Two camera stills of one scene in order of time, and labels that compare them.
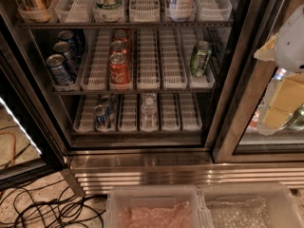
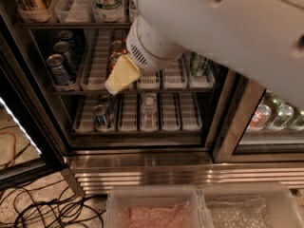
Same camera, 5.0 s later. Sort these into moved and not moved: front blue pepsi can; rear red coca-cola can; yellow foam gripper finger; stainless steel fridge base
Moved: yellow foam gripper finger
Not moved: front blue pepsi can; stainless steel fridge base; rear red coca-cola can
